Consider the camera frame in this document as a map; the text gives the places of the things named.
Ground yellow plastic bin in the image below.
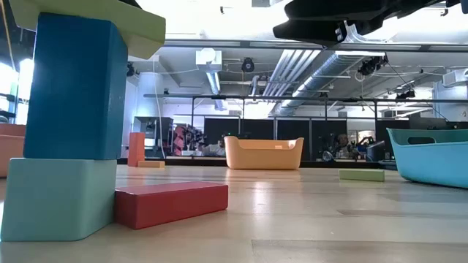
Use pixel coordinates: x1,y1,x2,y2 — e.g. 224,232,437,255
223,135,305,171

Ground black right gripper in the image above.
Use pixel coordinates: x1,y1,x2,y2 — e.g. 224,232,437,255
273,0,468,48

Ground light orange wooden block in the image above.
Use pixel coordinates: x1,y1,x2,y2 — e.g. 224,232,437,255
137,160,166,169

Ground light teal wooden cube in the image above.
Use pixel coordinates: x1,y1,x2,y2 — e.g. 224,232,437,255
0,157,118,243

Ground ribbed silver air duct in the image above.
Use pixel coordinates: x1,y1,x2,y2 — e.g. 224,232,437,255
273,50,344,118

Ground blue wooden block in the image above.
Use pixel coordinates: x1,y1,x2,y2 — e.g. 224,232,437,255
23,12,129,161

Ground orange-red wooden block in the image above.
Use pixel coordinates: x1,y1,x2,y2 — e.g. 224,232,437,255
127,131,146,168

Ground orange plastic bin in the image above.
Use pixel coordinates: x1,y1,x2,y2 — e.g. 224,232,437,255
0,123,27,179

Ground green long wooden block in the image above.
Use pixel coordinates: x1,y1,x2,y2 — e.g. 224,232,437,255
7,0,167,61
338,168,386,183

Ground computer monitor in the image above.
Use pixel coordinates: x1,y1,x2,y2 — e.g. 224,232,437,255
133,115,175,149

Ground dark grey bin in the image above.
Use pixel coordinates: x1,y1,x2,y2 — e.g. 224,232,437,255
366,140,387,162

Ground white air conditioner unit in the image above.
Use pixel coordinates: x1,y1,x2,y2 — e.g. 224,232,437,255
442,68,468,88

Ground black background rig frame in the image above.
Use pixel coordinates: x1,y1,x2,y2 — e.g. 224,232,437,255
143,93,468,161

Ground black ceiling equipment cluster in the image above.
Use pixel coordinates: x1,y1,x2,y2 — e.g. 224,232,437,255
357,54,388,77

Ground white ceiling pipes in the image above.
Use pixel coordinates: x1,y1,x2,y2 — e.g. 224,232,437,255
261,49,319,98

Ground person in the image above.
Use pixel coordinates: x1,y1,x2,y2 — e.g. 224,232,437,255
331,133,352,159
203,135,227,158

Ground red long wooden block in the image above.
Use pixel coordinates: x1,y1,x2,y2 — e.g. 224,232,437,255
114,181,230,230

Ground red machine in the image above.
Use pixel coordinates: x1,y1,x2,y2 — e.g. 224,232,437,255
173,123,204,156

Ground black aluminium table frame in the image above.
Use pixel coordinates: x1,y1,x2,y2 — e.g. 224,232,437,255
116,38,468,171

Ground white ceiling box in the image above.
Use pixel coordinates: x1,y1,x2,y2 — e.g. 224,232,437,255
195,47,223,73

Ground teal plastic bin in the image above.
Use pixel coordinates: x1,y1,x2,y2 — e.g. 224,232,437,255
386,127,468,190

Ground black partition panel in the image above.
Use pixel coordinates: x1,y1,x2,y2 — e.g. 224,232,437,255
203,117,348,159

